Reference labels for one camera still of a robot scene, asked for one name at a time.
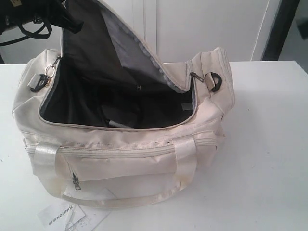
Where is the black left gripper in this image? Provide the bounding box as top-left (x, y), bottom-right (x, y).
top-left (24, 0), bottom-right (84, 34)

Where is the gold zipper pull ring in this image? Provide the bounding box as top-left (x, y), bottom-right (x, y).
top-left (45, 65), bottom-right (56, 86)

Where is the cream fabric duffel bag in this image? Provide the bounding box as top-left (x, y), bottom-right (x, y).
top-left (12, 0), bottom-right (235, 208)

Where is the white whiteboard marker black cap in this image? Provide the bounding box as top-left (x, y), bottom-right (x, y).
top-left (108, 120), bottom-right (131, 129)

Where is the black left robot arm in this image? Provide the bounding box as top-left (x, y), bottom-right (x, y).
top-left (0, 0), bottom-right (83, 33)

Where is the white paper hang tag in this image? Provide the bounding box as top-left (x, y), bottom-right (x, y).
top-left (38, 202), bottom-right (111, 231)

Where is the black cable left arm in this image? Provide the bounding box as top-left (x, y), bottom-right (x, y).
top-left (0, 21), bottom-right (53, 47)

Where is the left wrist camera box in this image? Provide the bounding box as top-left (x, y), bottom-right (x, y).
top-left (0, 0), bottom-right (14, 27)

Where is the dark vertical post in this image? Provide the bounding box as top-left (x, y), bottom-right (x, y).
top-left (261, 0), bottom-right (300, 61)

